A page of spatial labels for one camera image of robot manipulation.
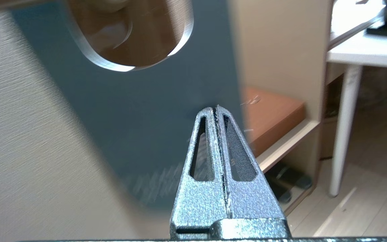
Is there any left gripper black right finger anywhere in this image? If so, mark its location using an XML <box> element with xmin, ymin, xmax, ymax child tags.
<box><xmin>215</xmin><ymin>105</ymin><xmax>287</xmax><ymax>220</ymax></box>

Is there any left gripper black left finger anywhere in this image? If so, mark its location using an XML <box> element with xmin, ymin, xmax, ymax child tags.
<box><xmin>170</xmin><ymin>107</ymin><xmax>228</xmax><ymax>240</ymax></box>

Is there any white door hanger sign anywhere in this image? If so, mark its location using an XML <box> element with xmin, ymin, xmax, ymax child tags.
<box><xmin>10</xmin><ymin>0</ymin><xmax>244</xmax><ymax>210</ymax></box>

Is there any dark slipper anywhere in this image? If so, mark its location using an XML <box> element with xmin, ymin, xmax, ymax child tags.
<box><xmin>281</xmin><ymin>165</ymin><xmax>313</xmax><ymax>189</ymax></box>
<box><xmin>267</xmin><ymin>178</ymin><xmax>293</xmax><ymax>204</ymax></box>

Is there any cream bench shelf unit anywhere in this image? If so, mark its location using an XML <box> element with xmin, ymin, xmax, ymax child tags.
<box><xmin>257</xmin><ymin>118</ymin><xmax>321</xmax><ymax>215</ymax></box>

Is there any brown bench cushion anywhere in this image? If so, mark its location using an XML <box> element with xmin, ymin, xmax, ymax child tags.
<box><xmin>244</xmin><ymin>87</ymin><xmax>306</xmax><ymax>157</ymax></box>

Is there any white table leg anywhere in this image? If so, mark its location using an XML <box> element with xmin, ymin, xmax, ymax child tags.
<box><xmin>326</xmin><ymin>0</ymin><xmax>387</xmax><ymax>198</ymax></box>

